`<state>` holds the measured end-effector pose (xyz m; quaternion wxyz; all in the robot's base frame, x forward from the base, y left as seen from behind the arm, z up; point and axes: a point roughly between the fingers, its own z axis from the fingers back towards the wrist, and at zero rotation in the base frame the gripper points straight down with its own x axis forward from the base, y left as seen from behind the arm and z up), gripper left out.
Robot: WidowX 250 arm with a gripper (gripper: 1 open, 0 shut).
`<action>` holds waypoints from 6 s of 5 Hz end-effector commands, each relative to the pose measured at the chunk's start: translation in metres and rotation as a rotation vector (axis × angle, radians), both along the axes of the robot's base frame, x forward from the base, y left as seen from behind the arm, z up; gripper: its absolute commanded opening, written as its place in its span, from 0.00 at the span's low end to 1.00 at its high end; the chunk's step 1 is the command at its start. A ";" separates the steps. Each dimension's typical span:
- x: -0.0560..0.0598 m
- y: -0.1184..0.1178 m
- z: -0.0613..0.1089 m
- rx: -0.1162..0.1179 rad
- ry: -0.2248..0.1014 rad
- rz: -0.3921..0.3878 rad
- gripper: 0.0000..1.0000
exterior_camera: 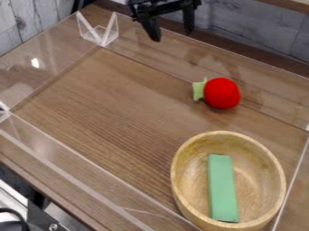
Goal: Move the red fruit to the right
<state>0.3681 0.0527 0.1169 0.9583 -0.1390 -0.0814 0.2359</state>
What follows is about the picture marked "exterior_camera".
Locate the red plush fruit green leaf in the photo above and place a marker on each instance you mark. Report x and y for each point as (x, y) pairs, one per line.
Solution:
(219, 92)

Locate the green rectangular block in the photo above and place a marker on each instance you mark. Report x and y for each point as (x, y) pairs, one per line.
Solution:
(223, 193)

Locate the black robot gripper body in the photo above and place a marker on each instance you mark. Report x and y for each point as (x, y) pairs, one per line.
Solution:
(148, 9)

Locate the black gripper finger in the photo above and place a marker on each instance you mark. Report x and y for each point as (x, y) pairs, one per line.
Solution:
(152, 27)
(189, 21)

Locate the round wooden bowl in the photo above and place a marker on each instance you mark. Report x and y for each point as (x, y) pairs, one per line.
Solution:
(259, 176)

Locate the clear acrylic tray enclosure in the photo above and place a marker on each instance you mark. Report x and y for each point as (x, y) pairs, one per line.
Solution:
(94, 117)

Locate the black metal mount bracket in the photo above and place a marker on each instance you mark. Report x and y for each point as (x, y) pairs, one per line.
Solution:
(46, 218)

